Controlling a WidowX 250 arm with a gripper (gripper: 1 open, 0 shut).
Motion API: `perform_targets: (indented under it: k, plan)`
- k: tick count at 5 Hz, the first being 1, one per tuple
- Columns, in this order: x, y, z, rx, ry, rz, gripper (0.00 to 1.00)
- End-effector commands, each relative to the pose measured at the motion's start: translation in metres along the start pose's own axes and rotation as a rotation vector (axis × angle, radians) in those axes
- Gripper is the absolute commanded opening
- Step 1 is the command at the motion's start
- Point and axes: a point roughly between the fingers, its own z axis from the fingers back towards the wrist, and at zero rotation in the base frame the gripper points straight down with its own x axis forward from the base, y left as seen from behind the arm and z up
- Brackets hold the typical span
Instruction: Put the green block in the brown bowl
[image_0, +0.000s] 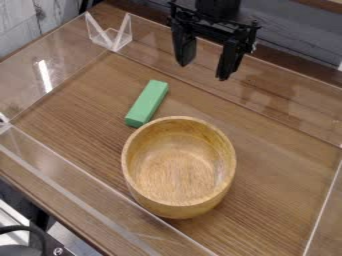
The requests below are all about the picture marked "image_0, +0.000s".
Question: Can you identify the black cable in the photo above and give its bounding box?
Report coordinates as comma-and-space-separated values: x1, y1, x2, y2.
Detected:
0, 225, 47, 256

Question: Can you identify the black metal bracket with screw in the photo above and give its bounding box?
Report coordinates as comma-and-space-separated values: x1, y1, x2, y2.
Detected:
27, 222, 74, 256

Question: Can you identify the clear acrylic corner bracket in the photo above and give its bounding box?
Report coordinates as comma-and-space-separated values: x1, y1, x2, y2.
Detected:
84, 13, 132, 52

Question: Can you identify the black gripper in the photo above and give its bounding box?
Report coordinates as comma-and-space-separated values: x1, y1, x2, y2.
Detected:
168, 0, 260, 81

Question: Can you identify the brown wooden bowl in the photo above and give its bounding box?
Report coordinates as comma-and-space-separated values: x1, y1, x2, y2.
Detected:
121, 116, 236, 219

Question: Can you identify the green rectangular block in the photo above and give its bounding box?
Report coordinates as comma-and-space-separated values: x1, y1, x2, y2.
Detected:
124, 80, 168, 128

